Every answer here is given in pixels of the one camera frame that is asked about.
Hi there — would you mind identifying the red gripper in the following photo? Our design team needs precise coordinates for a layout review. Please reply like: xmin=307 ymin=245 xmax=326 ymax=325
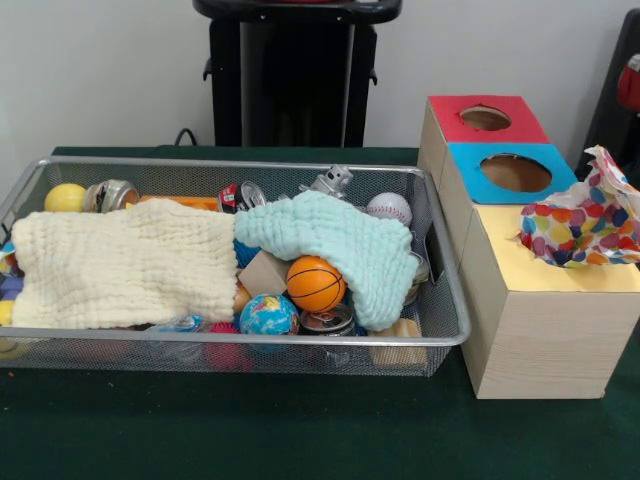
xmin=617 ymin=54 xmax=640 ymax=113

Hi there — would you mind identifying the multicoloured patterned cloth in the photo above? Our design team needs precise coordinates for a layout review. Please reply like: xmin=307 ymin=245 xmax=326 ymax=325
xmin=518 ymin=146 xmax=640 ymax=268

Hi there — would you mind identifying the wooden box with three holes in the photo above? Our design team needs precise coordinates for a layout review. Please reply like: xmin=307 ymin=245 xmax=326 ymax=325
xmin=417 ymin=95 xmax=640 ymax=401

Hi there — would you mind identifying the shallow clear mesh bin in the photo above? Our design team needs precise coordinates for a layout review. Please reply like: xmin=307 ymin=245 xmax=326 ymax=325
xmin=0 ymin=155 xmax=471 ymax=378

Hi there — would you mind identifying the white baseball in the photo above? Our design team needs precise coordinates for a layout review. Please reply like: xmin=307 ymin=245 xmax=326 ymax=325
xmin=366 ymin=192 xmax=413 ymax=229

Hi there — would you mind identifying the grey toy robot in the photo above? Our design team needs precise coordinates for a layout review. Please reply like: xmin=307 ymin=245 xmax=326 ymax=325
xmin=300 ymin=165 xmax=354 ymax=201

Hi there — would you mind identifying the mint waffle cloth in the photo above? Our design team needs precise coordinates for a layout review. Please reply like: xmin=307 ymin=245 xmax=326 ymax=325
xmin=233 ymin=190 xmax=419 ymax=329

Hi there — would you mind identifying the orange toy basketball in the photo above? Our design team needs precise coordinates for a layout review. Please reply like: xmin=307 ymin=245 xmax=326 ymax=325
xmin=286 ymin=256 xmax=348 ymax=314

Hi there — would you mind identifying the flattened silver can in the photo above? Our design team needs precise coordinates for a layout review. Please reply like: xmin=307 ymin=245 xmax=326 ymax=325
xmin=300 ymin=303 xmax=356 ymax=337

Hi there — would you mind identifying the plain wooden block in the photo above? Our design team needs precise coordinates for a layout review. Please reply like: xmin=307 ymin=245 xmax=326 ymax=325
xmin=237 ymin=250 xmax=291 ymax=298

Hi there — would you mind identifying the blue globe ball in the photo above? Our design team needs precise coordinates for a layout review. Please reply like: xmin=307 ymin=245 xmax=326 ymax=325
xmin=239 ymin=293 xmax=300 ymax=337

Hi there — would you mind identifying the crushed silver drink can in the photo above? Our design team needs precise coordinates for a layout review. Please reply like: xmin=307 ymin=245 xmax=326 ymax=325
xmin=83 ymin=179 xmax=141 ymax=215

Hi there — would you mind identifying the cream waffle cloth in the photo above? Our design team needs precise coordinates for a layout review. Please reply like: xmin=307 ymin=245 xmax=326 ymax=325
xmin=10 ymin=197 xmax=241 ymax=331

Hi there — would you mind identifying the yellow ball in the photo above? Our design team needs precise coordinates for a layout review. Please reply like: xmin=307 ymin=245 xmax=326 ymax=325
xmin=44 ymin=183 xmax=89 ymax=213

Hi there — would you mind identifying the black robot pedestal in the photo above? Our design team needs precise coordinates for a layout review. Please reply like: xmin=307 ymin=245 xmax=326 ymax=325
xmin=193 ymin=0 xmax=401 ymax=149

